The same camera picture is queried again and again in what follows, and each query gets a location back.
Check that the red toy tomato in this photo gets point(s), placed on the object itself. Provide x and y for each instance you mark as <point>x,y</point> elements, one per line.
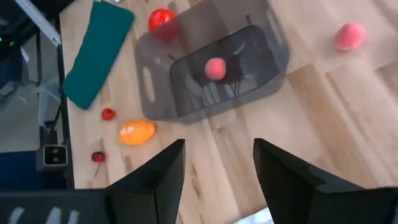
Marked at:
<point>160,18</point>

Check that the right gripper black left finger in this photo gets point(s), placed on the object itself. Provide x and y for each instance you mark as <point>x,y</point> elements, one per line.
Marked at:
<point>155,193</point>

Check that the dark green folded cloth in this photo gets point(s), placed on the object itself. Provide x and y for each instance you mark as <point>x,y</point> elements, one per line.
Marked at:
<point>98,53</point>

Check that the red toy raspberry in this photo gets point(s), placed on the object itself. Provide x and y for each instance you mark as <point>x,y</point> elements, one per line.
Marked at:
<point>108,114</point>

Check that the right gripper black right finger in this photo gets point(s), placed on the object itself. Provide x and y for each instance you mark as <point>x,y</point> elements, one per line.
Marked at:
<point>289,193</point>

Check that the pink toy fruit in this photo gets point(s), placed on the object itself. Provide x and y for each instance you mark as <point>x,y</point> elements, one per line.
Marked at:
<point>215,69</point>
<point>349,36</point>

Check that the black aluminium table frame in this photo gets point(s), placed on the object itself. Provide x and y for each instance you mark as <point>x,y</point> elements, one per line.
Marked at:
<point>65,121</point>

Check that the orange toy pumpkin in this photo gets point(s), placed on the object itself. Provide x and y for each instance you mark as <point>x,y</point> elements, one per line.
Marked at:
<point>136,132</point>

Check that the translucent grey tupperware container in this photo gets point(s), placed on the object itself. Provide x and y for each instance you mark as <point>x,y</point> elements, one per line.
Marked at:
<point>248,56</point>

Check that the small grey table camera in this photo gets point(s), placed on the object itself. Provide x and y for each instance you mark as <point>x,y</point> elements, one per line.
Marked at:
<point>55,154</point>

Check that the silver aluminium bracket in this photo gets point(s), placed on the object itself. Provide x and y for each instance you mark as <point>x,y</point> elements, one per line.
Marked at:
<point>40,23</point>

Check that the white folded towel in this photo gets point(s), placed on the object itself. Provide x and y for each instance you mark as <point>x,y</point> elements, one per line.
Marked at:
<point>258,217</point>

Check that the dark red cherry with stem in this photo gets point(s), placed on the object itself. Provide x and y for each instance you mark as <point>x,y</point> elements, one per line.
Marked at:
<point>98,156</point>

